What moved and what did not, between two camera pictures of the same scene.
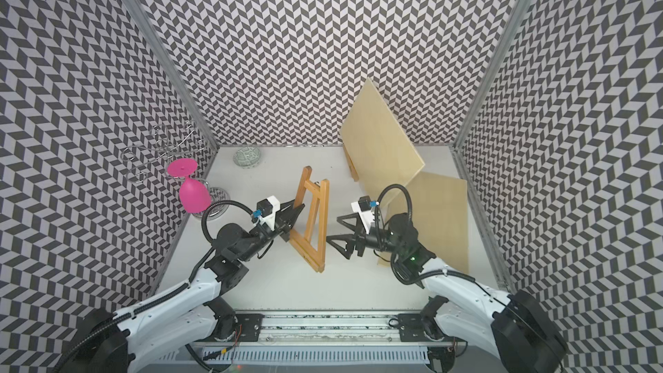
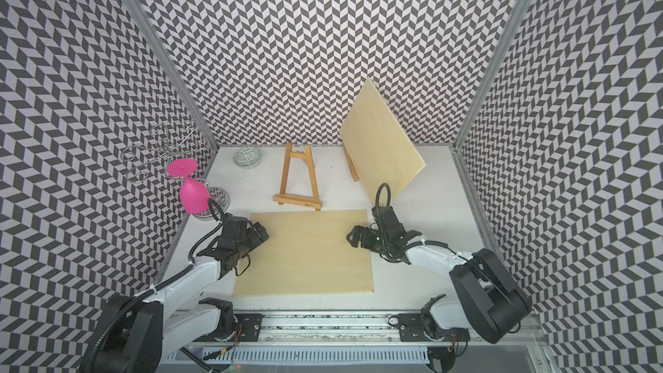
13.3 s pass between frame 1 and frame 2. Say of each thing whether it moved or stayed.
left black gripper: moved
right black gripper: stayed
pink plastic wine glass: stayed
